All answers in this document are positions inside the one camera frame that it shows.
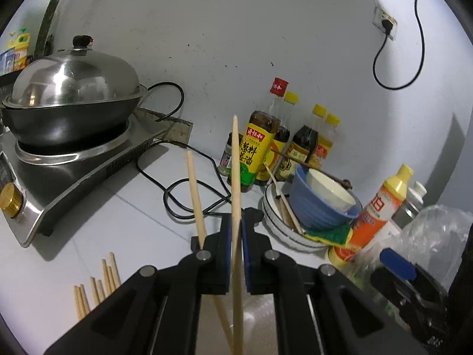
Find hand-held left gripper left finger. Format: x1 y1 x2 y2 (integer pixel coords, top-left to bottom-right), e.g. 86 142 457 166
44 212 233 355

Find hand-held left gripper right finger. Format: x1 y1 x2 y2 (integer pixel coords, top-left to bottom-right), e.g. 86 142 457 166
241 207 429 355

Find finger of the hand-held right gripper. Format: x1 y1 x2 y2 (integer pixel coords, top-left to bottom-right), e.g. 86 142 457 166
380 248 437 289
370 268 414 304

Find wooden chopstick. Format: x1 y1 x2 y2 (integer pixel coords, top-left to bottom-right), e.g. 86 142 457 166
230 114 245 355
263 162 296 230
186 150 234 352
277 192 307 236

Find bunch of wooden chopsticks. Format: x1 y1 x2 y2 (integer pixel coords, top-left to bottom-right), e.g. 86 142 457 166
73 252 122 320

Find white plate dark rim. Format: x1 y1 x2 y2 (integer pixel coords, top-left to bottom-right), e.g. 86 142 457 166
263 207 329 254
263 181 326 245

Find clear plastic bag of vegetables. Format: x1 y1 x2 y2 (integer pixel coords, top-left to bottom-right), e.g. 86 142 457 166
355 205 473 304

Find orange dish soap bottle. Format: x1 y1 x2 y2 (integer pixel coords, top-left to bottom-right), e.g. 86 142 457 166
327 164 414 270

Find grey bottle white cap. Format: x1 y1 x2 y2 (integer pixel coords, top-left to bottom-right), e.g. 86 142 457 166
392 181 428 230

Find yellow green sponge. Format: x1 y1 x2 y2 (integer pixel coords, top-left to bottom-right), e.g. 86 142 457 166
303 225 355 248

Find blue bowl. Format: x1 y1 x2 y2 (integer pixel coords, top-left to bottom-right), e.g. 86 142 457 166
289 164 363 232

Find white bowl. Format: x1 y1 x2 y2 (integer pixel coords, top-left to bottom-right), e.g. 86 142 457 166
305 168 358 213

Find small spice jar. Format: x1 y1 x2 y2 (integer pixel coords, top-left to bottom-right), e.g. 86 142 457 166
218 133 234 176

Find red-capped seasoning oil bottle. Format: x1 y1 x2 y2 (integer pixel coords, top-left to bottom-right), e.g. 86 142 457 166
238 78 289 193

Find dark wooden utensil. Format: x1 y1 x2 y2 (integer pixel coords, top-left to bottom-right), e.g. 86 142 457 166
273 150 353 189

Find yellow-capped dark sauce bottle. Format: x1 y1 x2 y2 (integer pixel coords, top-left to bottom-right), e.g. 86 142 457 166
277 104 328 182
264 91 299 185

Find yellow-capped amber sauce bottle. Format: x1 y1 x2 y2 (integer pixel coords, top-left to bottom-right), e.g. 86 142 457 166
308 113 341 171

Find dirty grey block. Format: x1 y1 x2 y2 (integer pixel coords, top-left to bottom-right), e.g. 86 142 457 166
137 107 195 145

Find silver induction cooker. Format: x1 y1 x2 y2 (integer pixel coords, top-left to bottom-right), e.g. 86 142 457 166
0 109 171 248

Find stainless steel wok lid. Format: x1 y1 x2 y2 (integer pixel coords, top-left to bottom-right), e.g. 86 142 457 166
11 35 148 106

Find black shelf rack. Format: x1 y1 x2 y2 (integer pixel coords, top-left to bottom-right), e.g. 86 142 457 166
0 67 26 99

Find blue packets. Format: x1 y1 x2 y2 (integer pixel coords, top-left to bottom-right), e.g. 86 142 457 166
0 50 17 76

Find yellow detergent bottle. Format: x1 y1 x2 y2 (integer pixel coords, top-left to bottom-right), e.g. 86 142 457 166
7 30 32 71

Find dark vertical pipe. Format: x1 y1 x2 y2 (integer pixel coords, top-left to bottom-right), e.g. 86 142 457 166
35 0 76 60

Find black cooker power cable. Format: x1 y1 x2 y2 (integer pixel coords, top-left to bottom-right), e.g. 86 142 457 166
137 81 233 220

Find black wall cable with plug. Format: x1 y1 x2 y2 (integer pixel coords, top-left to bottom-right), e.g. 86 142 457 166
372 0 425 90

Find white wall socket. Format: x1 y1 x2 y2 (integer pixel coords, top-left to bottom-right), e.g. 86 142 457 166
372 5 399 41

